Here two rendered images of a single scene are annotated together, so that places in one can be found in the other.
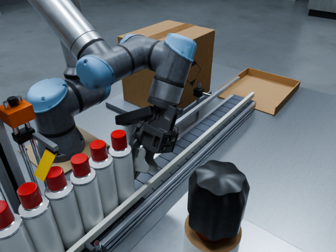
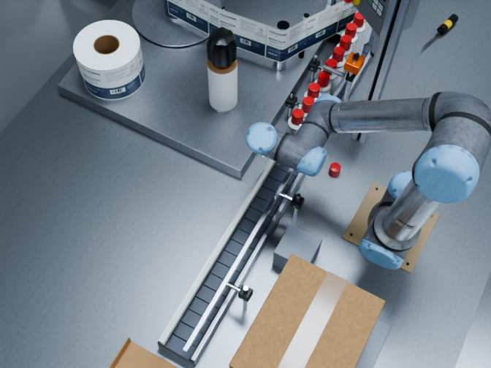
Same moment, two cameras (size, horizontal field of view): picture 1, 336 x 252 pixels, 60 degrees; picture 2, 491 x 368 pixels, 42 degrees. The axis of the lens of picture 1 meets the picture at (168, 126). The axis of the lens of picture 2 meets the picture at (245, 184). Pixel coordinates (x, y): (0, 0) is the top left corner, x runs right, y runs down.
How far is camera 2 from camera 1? 1.85 m
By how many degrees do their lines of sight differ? 85
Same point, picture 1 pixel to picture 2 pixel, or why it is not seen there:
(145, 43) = (296, 138)
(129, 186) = not seen: hidden behind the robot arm
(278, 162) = (147, 240)
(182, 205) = (244, 153)
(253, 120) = (164, 322)
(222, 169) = (220, 38)
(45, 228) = not seen: hidden behind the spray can
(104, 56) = (320, 104)
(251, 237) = (191, 135)
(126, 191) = not seen: hidden behind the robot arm
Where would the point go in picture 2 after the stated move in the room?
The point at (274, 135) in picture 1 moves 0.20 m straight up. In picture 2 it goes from (141, 291) to (131, 263)
